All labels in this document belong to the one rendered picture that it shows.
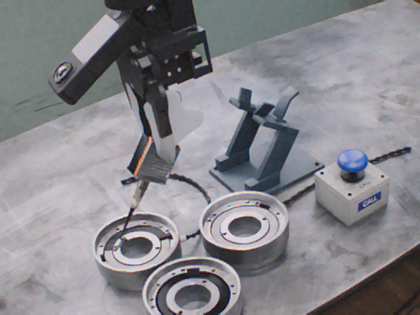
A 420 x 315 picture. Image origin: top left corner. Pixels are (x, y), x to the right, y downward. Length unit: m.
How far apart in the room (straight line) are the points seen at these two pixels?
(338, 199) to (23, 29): 1.66
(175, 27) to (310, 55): 0.56
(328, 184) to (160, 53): 0.28
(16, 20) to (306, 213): 1.61
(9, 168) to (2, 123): 1.36
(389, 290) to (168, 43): 0.60
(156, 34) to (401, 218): 0.38
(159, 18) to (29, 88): 1.72
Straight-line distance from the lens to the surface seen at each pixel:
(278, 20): 2.78
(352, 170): 0.80
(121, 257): 0.77
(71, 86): 0.66
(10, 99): 2.37
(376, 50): 1.23
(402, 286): 1.09
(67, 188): 0.96
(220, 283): 0.72
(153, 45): 0.67
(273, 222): 0.79
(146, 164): 0.74
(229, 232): 0.78
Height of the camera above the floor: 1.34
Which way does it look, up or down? 35 degrees down
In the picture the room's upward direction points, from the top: 8 degrees counter-clockwise
